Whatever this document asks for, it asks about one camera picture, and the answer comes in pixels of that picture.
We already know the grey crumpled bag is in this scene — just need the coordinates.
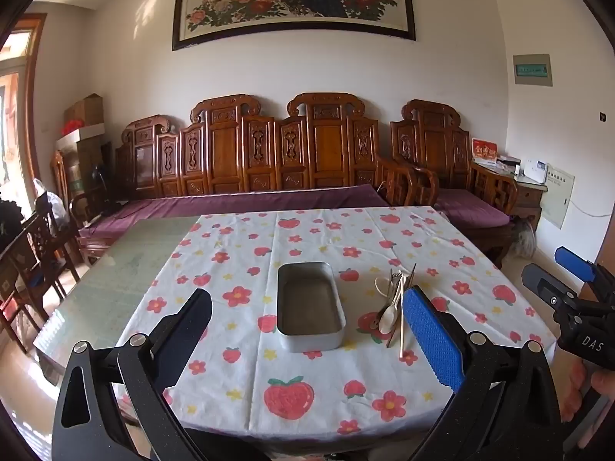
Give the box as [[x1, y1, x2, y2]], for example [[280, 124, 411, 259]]
[[507, 216, 539, 257]]

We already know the carved wooden sofa bench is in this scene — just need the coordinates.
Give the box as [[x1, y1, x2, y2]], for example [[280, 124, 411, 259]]
[[77, 92, 440, 270]]

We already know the long purple sofa cushion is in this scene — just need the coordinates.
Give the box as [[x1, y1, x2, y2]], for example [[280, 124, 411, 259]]
[[79, 185, 390, 241]]

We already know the white desk telephone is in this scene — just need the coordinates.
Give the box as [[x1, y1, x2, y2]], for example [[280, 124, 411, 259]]
[[521, 158, 549, 184]]

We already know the dark cloth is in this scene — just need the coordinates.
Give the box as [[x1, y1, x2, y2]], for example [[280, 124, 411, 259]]
[[0, 197, 25, 250]]

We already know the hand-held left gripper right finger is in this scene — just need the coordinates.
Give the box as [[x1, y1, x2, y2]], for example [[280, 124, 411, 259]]
[[402, 284, 563, 461]]

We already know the carved wooden armchair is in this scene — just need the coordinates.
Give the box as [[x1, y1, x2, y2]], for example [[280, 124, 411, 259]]
[[390, 99, 520, 270]]

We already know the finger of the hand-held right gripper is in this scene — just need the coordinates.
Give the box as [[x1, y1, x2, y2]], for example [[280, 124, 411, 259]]
[[521, 263, 584, 318], [555, 247, 615, 294]]

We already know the clear plastic bag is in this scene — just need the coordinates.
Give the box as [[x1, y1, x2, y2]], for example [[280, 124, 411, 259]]
[[33, 177, 70, 231]]

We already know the strawberry print tablecloth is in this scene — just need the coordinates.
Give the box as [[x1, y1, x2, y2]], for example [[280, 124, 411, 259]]
[[118, 206, 558, 445]]

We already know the white ceramic spoon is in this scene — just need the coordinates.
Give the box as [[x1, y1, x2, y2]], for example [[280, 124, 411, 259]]
[[374, 276, 399, 308]]

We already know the wooden side cabinet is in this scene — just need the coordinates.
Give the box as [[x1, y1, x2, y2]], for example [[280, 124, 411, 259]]
[[514, 173, 549, 231]]

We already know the red greeting card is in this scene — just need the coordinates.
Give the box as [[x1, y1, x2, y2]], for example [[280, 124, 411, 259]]
[[472, 138, 500, 166]]

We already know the wooden dining chair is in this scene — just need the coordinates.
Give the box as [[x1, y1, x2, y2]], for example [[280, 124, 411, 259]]
[[50, 150, 118, 231], [0, 202, 82, 351]]

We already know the person's right hand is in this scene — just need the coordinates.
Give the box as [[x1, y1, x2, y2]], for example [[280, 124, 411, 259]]
[[561, 362, 615, 422]]

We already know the metal tray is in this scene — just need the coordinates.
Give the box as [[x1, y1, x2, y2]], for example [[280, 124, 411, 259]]
[[276, 262, 347, 352]]

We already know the white flat box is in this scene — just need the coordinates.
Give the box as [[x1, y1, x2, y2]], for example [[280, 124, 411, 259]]
[[55, 122, 105, 149]]

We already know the wooden door frame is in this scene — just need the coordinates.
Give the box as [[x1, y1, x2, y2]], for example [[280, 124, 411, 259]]
[[0, 12, 49, 193]]

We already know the cream wall cover panel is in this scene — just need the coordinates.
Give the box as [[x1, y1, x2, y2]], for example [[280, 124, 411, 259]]
[[538, 168, 576, 230]]

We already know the white wall cable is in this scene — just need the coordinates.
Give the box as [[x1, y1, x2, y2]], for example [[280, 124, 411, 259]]
[[572, 197, 608, 217]]

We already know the dark wooden chopstick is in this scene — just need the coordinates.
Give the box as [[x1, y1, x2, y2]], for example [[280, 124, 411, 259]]
[[386, 263, 418, 348]]

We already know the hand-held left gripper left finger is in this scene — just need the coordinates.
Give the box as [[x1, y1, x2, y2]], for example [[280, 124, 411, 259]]
[[52, 288, 214, 461]]

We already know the wall electrical panel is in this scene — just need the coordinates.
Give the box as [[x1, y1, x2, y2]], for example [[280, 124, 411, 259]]
[[512, 54, 553, 88]]

